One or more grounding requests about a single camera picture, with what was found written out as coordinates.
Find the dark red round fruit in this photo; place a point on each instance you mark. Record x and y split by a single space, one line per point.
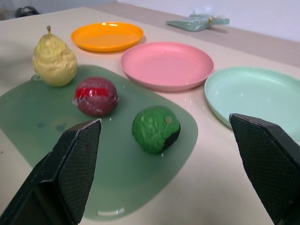
97 96

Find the green round fruit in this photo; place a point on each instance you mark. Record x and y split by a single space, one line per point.
154 130

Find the orange plate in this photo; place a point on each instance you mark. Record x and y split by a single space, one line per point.
107 36

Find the light green plate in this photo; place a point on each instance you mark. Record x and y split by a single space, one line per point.
255 93

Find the green cutting mat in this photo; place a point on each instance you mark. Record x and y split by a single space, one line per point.
122 168

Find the yellow pear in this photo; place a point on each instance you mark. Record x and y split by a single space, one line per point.
55 63

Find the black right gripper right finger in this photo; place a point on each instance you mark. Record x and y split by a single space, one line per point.
269 164

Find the dark grey chair back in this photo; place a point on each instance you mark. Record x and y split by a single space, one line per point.
25 11

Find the pink plate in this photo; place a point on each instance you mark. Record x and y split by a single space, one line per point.
167 65

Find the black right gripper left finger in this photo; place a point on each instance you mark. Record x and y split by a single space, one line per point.
68 173

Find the clear plastic bag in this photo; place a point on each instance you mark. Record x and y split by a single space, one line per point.
199 22

